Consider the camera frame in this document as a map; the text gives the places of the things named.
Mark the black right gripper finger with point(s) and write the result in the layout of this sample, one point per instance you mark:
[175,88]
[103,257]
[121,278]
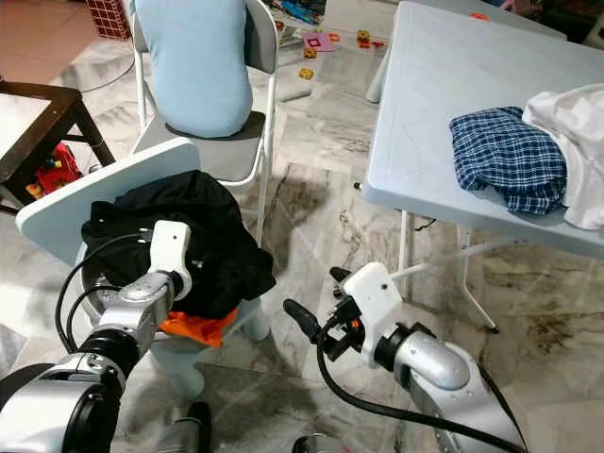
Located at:
[304,321]
[340,275]

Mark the black garment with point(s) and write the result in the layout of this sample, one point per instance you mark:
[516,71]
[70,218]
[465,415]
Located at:
[217,236]

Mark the white shirt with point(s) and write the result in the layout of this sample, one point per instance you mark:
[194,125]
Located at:
[576,142]

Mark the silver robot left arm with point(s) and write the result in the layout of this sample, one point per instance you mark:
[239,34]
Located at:
[75,415]

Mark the orange garment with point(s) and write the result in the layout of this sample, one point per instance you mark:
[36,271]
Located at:
[198,328]

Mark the robot right leg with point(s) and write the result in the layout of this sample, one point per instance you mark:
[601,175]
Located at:
[316,444]

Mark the robot leg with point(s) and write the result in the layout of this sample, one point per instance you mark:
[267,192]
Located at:
[316,444]
[189,429]

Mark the robot left leg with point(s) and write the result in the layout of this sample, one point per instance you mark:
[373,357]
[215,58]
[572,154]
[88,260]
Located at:
[189,429]

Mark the grey folding chair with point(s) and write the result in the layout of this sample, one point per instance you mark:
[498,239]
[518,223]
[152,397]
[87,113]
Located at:
[217,156]

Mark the pale grey plastic table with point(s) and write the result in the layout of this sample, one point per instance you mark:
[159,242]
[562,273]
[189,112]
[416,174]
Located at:
[379,75]

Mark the blue plaid shirt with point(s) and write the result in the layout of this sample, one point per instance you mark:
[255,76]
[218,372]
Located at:
[505,156]

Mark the yellow red toy block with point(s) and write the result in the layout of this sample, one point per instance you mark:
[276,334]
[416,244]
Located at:
[364,39]

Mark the pale blue folding table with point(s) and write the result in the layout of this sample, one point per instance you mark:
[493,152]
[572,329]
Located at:
[462,57]

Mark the light blue cushion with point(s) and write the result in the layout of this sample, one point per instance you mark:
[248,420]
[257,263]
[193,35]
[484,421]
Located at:
[193,66]

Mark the red toy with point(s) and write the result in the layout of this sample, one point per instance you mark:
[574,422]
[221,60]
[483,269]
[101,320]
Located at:
[61,170]

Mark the small orange object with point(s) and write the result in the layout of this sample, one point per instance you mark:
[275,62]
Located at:
[478,14]

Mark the dark wooden side table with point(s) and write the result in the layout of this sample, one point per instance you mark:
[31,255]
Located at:
[71,104]

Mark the red brick pattern box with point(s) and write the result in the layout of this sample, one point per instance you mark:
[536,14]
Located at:
[110,19]

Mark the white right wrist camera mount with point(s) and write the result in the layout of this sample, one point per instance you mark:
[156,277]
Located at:
[373,297]

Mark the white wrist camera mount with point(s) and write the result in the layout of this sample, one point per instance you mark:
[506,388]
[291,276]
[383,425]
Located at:
[373,297]
[170,250]

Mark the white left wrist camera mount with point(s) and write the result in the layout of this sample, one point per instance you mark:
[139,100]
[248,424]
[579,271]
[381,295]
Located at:
[170,250]

